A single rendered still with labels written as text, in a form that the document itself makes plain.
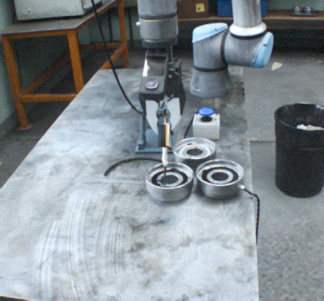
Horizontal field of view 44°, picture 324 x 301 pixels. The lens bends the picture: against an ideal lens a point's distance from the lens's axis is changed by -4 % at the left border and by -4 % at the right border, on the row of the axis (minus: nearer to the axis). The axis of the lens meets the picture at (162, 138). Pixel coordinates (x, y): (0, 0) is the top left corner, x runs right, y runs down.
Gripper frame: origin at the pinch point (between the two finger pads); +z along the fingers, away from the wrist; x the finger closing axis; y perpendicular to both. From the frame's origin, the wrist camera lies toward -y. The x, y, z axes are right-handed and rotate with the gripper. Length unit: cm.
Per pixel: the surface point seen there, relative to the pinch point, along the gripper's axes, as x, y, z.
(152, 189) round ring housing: 2.6, -7.2, 10.2
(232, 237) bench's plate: -14.3, -18.8, 13.2
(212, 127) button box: -9.9, 20.3, 9.6
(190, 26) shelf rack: 17, 343, 56
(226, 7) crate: -20, 353, 39
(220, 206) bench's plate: -11.8, -9.0, 13.2
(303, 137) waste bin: -52, 100, 56
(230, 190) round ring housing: -14.0, -6.6, 10.8
